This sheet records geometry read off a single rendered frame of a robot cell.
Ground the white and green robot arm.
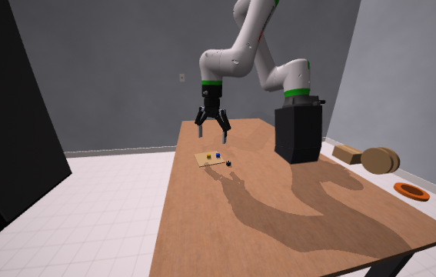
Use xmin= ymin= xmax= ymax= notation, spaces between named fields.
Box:
xmin=199 ymin=0 xmax=325 ymax=108

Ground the tan flat mat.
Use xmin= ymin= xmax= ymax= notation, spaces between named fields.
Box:
xmin=194 ymin=151 xmax=225 ymax=167

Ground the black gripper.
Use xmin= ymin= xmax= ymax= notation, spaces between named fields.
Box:
xmin=195 ymin=98 xmax=231 ymax=144

